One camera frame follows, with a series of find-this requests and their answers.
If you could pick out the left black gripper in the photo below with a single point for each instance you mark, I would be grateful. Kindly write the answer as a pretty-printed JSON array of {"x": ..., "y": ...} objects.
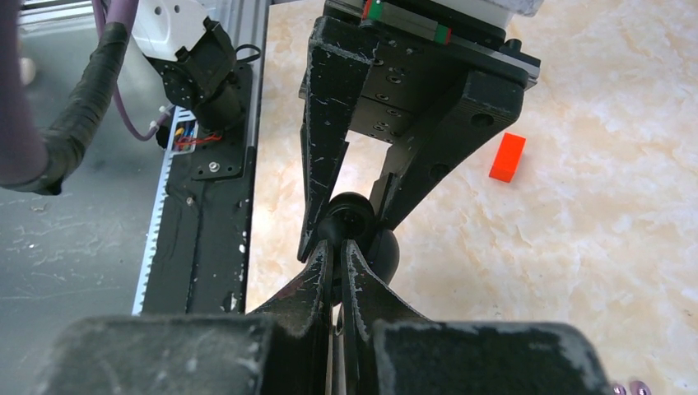
[{"x": 435, "y": 82}]

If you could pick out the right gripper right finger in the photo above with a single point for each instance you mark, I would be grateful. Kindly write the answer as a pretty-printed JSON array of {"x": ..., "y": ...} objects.
[{"x": 390, "y": 348}]

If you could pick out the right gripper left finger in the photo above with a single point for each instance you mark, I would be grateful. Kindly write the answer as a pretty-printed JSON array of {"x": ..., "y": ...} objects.
[{"x": 279, "y": 348}]

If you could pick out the black earbud charging case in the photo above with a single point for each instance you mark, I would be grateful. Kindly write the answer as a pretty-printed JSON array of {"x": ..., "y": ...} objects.
[{"x": 351, "y": 216}]

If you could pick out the red rectangular block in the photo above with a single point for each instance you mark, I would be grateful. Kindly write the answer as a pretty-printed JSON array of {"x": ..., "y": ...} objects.
[{"x": 508, "y": 157}]

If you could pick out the purple earbud pair upper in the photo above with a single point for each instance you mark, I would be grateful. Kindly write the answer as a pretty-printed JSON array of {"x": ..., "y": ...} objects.
[{"x": 635, "y": 387}]

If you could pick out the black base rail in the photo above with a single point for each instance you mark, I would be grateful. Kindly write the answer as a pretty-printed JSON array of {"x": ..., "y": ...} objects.
[{"x": 197, "y": 250}]

